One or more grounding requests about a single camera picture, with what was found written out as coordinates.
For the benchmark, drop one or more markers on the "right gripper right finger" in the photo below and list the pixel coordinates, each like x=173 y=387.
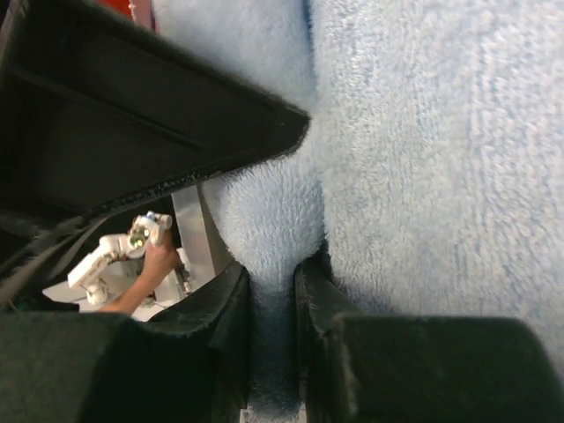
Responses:
x=356 y=367

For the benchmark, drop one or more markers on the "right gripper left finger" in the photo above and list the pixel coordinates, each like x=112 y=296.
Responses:
x=189 y=363

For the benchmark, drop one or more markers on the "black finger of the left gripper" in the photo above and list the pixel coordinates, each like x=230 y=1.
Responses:
x=100 y=115

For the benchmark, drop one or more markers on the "light blue towel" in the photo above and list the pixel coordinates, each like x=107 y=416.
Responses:
x=432 y=170

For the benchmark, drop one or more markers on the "operator hand in background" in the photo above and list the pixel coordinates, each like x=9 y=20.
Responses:
x=160 y=260

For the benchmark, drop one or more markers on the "white teleoperation controller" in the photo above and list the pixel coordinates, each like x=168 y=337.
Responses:
x=89 y=274

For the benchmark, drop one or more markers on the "aluminium rail frame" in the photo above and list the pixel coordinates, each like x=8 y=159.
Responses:
x=206 y=253

